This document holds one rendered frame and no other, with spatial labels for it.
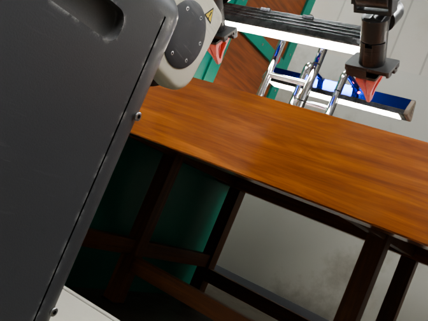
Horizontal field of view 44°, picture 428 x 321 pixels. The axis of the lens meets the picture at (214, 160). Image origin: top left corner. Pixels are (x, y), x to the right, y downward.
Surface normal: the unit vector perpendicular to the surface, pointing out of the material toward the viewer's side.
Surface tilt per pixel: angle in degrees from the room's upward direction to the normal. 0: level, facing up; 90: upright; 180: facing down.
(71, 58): 90
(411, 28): 90
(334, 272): 90
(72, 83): 90
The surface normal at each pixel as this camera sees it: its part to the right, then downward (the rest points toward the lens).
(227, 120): -0.47, -0.25
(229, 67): 0.79, 0.29
